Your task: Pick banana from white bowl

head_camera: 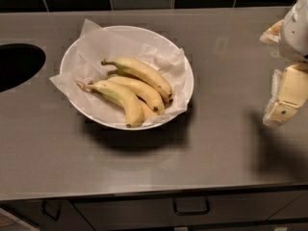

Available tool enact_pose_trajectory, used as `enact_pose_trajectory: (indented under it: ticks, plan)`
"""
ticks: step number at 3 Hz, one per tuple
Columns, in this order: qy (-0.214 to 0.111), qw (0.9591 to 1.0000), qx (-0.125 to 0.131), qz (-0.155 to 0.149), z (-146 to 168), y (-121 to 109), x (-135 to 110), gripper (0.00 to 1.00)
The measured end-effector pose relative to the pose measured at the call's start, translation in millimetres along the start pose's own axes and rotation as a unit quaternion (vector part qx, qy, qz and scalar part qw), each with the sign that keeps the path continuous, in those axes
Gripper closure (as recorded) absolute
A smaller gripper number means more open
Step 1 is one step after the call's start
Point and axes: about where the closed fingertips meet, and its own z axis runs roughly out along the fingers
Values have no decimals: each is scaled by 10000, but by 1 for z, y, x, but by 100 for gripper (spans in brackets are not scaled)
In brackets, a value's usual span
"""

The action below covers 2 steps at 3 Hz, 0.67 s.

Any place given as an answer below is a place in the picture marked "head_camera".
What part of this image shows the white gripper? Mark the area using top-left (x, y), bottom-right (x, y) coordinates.
top-left (260, 0), bottom-right (308, 127)

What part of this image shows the small hidden yellow banana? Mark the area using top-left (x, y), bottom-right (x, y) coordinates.
top-left (140, 101), bottom-right (157, 119)

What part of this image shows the grey drawer front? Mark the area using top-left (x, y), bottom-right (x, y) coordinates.
top-left (73, 191), bottom-right (307, 231)

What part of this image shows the white paper liner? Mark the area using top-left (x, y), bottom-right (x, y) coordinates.
top-left (50, 19), bottom-right (193, 130)

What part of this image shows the black round sink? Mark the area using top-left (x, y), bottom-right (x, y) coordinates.
top-left (0, 43), bottom-right (46, 91)

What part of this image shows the black drawer handle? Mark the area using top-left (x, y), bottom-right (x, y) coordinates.
top-left (172, 196), bottom-right (210, 216)

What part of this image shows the black cabinet handle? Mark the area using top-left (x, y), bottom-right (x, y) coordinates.
top-left (40, 200), bottom-right (62, 222)

